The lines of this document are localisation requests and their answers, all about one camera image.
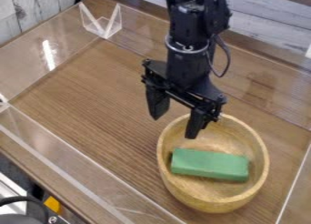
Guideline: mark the yellow black device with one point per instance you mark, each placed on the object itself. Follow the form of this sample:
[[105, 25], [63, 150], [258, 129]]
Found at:
[[59, 215]]

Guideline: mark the brown wooden bowl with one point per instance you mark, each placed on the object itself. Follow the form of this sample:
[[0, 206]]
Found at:
[[228, 136]]

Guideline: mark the clear acrylic corner bracket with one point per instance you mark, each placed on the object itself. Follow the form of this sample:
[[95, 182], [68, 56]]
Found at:
[[103, 27]]

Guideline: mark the green rectangular block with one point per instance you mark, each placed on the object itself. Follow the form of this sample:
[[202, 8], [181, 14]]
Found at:
[[210, 164]]

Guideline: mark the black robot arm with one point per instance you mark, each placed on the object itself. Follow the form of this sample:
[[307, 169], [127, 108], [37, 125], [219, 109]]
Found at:
[[196, 23]]

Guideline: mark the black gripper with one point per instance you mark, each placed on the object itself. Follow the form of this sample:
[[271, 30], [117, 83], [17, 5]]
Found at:
[[181, 79]]

